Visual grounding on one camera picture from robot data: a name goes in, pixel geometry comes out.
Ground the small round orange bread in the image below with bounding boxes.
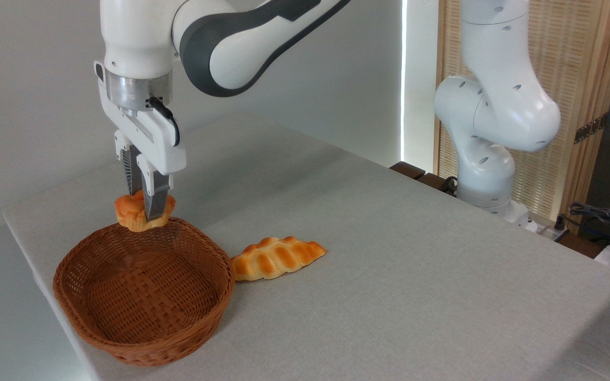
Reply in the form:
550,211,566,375
114,190,176,233

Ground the brown woven wicker basket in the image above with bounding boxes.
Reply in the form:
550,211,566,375
53,216,236,367

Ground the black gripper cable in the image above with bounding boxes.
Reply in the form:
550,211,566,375
148,96,181,148

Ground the long braided golden bread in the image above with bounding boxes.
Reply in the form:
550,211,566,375
230,236,328,282

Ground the light wooden slatted screen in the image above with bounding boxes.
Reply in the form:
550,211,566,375
435,0,610,229

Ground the dark wooden bench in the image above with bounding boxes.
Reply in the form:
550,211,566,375
390,161,459,197

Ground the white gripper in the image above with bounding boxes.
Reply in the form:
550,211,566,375
94,60,187,221

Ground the black cable bundle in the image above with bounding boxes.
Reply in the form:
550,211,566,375
568,203,610,245

